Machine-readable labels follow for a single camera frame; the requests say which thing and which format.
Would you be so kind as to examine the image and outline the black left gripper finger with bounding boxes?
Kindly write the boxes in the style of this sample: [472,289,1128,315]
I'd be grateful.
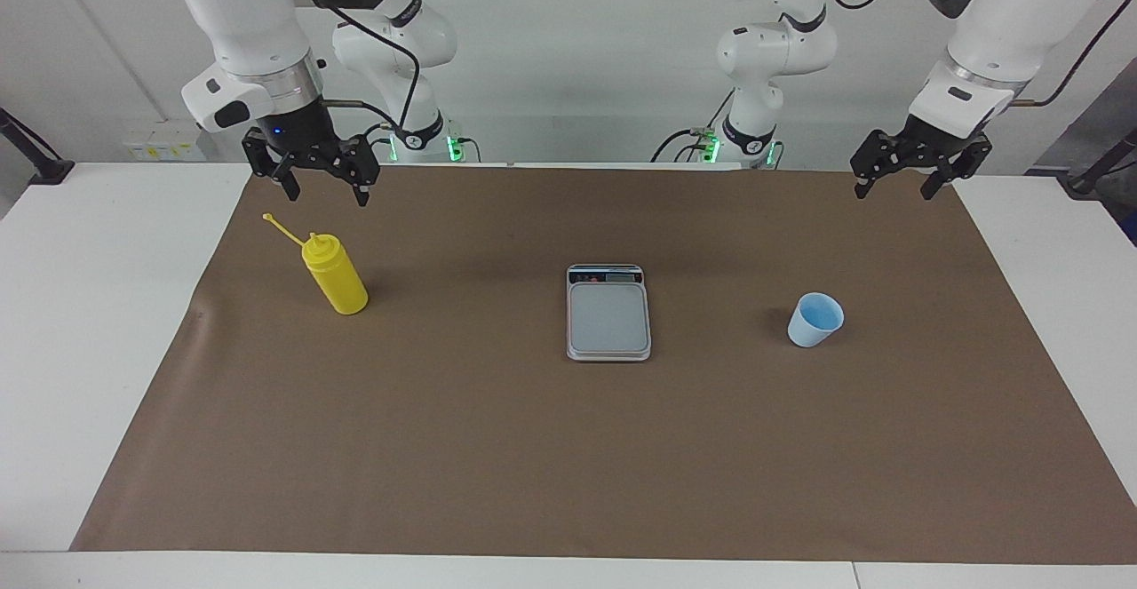
[920,136,994,202]
[850,130,908,199]

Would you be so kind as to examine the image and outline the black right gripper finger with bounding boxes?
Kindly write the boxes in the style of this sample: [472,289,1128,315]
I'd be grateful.
[242,130,301,200]
[333,135,382,209]

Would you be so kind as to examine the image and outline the yellow squeeze bottle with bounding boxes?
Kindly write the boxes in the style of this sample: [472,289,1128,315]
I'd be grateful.
[262,212,370,316]

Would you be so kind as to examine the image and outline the light blue plastic cup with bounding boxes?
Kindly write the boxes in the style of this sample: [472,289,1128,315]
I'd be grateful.
[787,292,845,348]

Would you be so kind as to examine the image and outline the silver digital kitchen scale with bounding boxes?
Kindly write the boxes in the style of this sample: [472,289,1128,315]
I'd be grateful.
[566,263,652,362]

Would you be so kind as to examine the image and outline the black clamp stand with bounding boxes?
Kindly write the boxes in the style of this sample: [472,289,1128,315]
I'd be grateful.
[0,107,76,186]
[1057,127,1137,196]

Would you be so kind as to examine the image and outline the brown paper table mat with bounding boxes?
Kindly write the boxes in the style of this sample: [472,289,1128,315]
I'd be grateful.
[69,163,1137,565]

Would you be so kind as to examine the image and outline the white wall socket strip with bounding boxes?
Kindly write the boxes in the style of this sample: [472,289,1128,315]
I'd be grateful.
[123,130,207,162]

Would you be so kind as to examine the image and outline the black left base cable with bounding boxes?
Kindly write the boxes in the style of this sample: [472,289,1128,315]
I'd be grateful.
[651,87,738,163]

